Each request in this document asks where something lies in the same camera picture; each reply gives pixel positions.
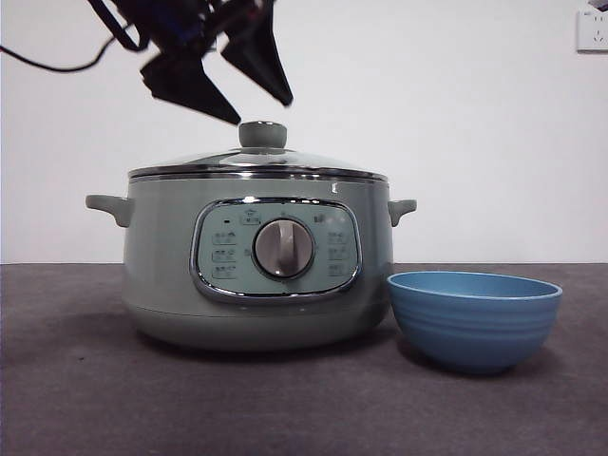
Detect glass lid with green knob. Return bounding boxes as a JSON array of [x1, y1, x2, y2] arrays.
[[127, 120, 389, 181]]

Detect pale green electric steamer pot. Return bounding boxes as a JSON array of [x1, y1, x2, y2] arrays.
[[85, 168, 418, 352]]

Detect blue ribbed bowl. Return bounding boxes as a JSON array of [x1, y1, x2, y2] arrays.
[[386, 270, 564, 375]]

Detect black cable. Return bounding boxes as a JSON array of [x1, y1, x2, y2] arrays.
[[0, 40, 118, 73]]

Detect white wall socket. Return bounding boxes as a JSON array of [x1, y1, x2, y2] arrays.
[[576, 9, 608, 53]]

